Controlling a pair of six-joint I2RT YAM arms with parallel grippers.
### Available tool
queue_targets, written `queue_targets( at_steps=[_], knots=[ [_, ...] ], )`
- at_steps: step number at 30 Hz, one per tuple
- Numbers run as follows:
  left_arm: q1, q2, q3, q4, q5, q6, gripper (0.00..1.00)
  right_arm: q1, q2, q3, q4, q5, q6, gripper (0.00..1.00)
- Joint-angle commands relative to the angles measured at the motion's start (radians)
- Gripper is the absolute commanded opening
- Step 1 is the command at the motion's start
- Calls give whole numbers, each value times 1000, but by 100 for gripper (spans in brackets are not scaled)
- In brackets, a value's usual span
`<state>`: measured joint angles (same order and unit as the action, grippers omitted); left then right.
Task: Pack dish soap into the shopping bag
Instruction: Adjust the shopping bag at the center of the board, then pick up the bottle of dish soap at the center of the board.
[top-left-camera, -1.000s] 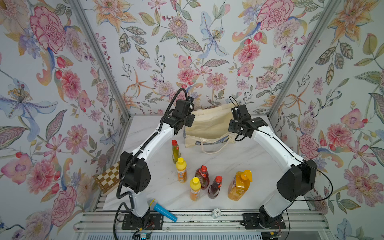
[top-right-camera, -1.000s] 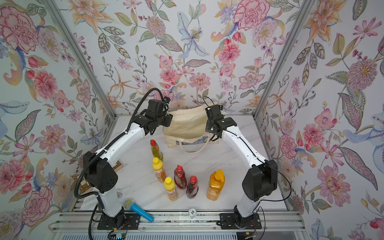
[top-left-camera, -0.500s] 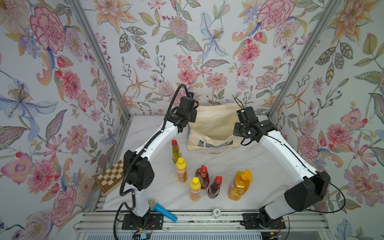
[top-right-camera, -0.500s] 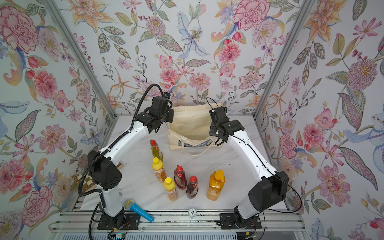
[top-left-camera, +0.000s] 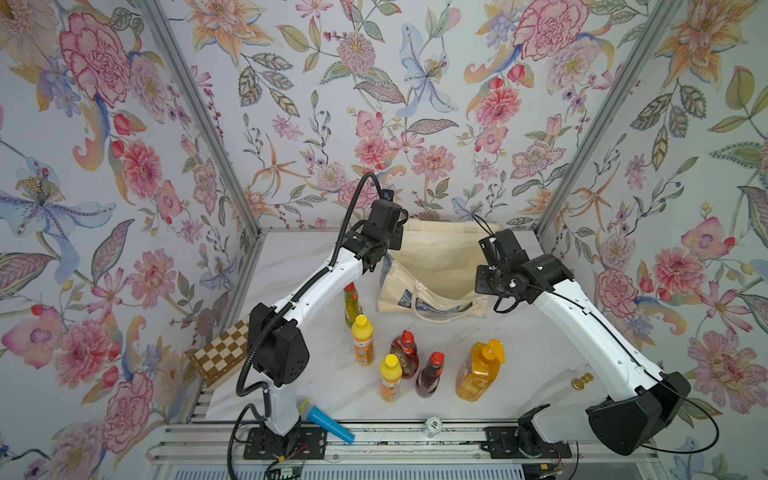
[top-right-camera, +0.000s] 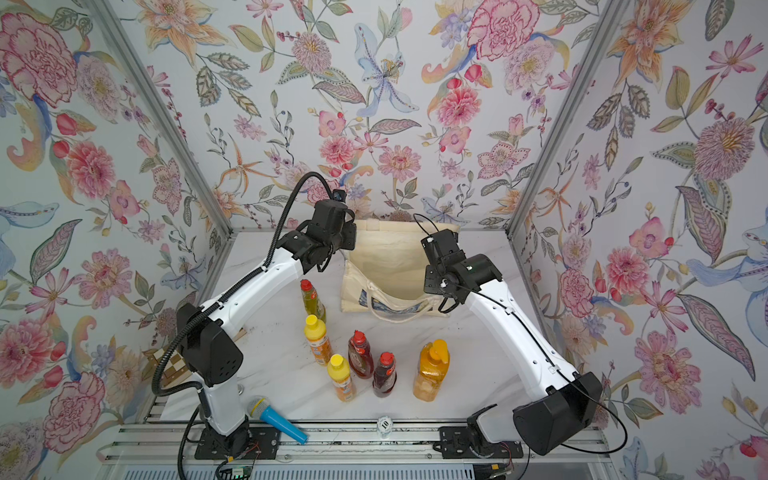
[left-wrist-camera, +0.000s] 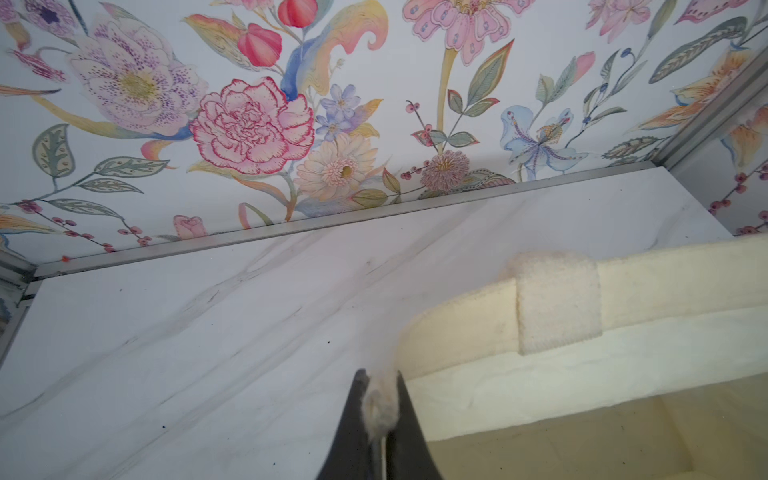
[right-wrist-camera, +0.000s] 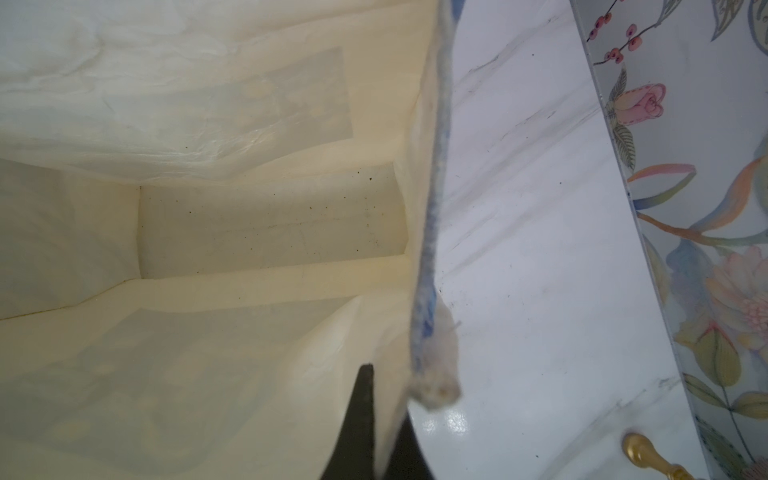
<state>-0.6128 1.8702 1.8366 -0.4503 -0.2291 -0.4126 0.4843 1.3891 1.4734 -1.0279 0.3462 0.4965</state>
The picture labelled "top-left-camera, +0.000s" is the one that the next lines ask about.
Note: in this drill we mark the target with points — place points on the large orange dish soap bottle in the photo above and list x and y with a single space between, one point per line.
479 370

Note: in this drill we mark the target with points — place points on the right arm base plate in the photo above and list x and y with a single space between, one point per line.
505 442

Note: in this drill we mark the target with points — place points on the blue toy microphone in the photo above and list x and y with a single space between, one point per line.
309 411

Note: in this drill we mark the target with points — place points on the orange bottle yellow cap rear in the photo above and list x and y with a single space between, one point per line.
362 332

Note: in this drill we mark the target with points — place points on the dark red bottle front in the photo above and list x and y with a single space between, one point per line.
429 377

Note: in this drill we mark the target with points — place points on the white numbered die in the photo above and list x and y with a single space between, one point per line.
432 427

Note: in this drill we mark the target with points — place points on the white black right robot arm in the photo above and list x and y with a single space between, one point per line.
641 399

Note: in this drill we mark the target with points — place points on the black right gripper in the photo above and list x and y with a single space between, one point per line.
481 281

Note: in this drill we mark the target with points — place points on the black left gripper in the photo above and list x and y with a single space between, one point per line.
394 229

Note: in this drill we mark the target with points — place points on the aluminium rail frame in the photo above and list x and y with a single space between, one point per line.
388 451

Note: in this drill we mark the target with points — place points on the cream canvas shopping bag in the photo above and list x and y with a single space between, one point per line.
432 275

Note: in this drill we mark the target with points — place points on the wooden checkerboard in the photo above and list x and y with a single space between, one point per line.
223 356

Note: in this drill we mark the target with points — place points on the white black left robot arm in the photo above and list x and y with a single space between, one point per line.
277 353

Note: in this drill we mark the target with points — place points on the dark red bottle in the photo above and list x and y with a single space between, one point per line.
405 349
429 377

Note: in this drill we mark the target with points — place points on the orange bottle yellow cap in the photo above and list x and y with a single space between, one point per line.
362 332
391 375

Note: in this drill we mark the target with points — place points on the green dish soap bottle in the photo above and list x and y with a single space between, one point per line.
352 306

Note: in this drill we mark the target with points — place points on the small brass weight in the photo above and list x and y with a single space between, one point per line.
581 382

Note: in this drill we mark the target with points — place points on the orange bottle yellow cap front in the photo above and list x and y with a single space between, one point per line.
391 375

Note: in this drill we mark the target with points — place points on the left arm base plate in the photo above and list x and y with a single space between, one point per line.
302 442

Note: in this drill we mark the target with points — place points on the green circuit board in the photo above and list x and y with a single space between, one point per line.
283 473

